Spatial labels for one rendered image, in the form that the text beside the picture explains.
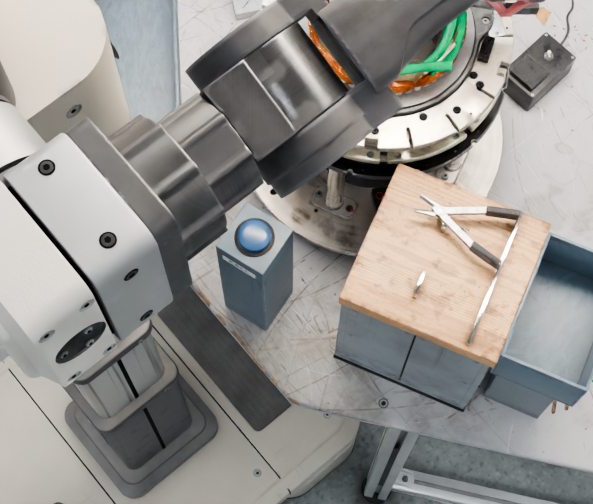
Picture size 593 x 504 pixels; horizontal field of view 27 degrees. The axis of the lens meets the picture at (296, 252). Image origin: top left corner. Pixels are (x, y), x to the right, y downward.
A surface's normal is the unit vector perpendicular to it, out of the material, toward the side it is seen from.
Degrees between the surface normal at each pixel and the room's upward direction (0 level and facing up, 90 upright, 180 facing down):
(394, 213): 0
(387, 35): 23
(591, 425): 0
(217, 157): 31
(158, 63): 0
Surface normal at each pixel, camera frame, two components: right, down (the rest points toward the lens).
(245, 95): 0.24, -0.05
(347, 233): 0.00, -0.33
